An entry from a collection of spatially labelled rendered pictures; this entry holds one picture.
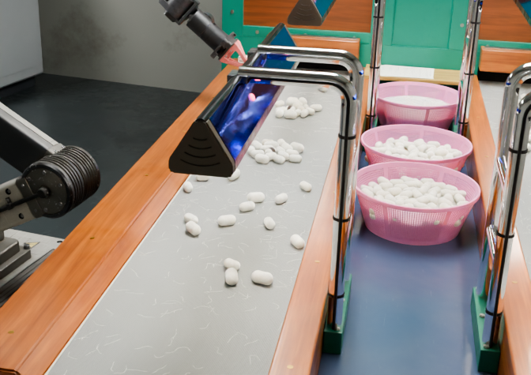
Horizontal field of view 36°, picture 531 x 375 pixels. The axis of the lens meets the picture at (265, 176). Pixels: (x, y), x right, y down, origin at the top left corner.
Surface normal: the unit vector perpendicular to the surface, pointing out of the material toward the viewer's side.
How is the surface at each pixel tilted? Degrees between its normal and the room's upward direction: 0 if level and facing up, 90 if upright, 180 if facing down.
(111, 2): 90
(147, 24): 90
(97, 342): 0
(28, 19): 90
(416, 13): 90
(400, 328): 0
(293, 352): 0
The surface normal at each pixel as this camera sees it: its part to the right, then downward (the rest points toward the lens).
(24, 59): 0.93, 0.16
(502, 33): -0.18, 0.36
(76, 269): 0.03, -0.93
